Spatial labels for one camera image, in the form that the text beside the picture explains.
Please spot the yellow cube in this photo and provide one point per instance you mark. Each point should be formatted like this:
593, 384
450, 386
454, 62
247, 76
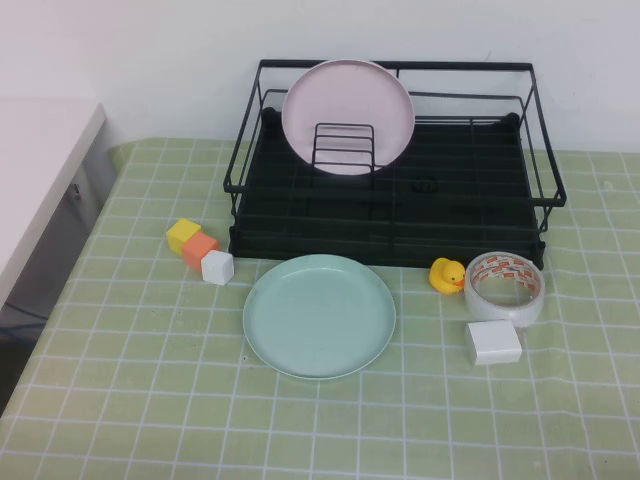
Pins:
182, 232

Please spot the green checked tablecloth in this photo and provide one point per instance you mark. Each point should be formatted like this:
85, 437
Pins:
150, 400

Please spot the white cube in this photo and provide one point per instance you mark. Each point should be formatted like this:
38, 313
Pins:
217, 267

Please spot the orange cube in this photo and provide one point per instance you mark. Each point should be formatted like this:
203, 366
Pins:
197, 247

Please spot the pink round plate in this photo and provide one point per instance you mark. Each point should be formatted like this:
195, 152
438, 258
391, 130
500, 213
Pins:
345, 95

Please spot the mint green round plate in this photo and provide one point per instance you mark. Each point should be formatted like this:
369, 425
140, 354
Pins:
320, 320

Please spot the white power adapter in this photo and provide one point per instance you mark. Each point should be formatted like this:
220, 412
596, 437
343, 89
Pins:
495, 342

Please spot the yellow rubber duck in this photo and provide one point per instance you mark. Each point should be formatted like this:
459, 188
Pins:
445, 275

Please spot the clear tape roll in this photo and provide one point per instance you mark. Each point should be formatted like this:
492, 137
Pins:
480, 307

